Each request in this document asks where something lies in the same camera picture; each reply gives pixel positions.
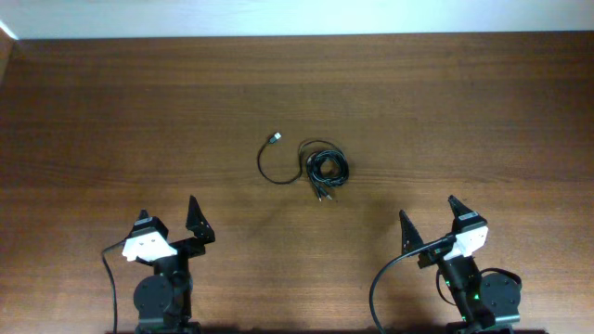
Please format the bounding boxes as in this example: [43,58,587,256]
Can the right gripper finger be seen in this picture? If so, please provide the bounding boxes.
[447,195,474,218]
[399,210,424,255]

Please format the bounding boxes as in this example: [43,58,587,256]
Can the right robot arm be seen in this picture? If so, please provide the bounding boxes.
[399,196,522,333]

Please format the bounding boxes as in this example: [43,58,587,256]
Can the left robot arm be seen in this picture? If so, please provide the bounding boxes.
[123,196,215,334]

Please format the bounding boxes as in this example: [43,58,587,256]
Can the black USB cable long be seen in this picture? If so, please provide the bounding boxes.
[256,132,351,187]

